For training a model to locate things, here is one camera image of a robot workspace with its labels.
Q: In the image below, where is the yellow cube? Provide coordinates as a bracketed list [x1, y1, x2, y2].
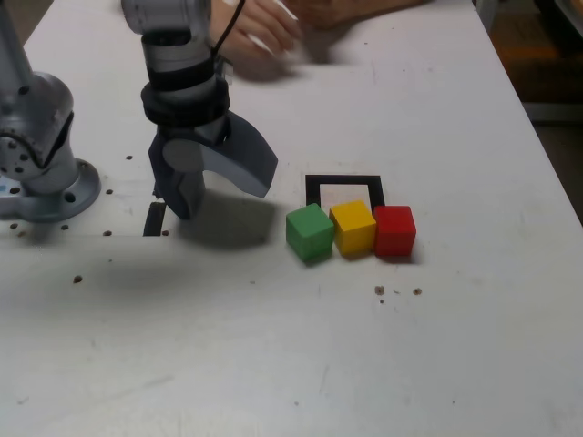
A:
[328, 199, 378, 259]

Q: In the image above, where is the person's hand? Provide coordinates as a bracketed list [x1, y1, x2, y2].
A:
[291, 0, 388, 31]
[211, 0, 304, 58]

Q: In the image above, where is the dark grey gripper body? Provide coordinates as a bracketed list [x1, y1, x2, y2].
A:
[157, 113, 231, 147]

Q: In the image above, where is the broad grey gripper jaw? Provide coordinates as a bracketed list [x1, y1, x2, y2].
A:
[162, 111, 280, 200]

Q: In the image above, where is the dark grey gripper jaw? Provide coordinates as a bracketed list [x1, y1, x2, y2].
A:
[148, 131, 207, 221]

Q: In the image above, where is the black tape strip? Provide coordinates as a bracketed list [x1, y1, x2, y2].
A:
[142, 181, 168, 238]

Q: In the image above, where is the small grey gripper camera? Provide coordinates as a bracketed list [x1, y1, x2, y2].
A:
[218, 56, 236, 86]

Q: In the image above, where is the black tape square outline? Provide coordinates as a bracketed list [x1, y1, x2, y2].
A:
[304, 174, 387, 210]

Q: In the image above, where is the grey metal frame bar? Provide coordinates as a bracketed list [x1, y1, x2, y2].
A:
[522, 100, 583, 123]

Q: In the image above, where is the black camera cable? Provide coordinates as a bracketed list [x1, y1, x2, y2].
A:
[210, 0, 247, 54]

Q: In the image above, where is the red cube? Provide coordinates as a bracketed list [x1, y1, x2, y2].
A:
[373, 205, 418, 259]

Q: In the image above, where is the green cube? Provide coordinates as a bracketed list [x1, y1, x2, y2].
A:
[285, 203, 336, 264]

